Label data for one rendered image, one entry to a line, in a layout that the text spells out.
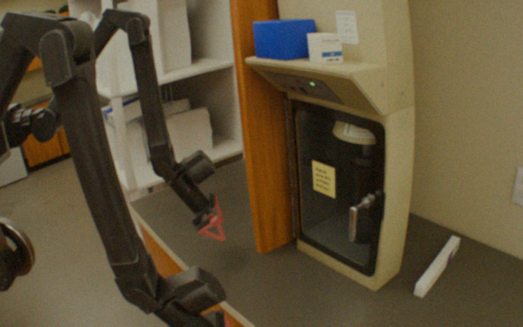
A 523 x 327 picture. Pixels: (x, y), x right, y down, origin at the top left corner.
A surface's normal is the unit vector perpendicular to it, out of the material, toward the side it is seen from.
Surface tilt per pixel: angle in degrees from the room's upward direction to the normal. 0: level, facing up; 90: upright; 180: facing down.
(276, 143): 90
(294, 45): 90
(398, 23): 90
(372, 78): 90
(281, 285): 0
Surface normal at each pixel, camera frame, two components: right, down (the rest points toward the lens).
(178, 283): -0.50, -0.78
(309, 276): -0.09, -0.92
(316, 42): -0.92, 0.22
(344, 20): -0.80, 0.30
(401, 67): 0.60, 0.26
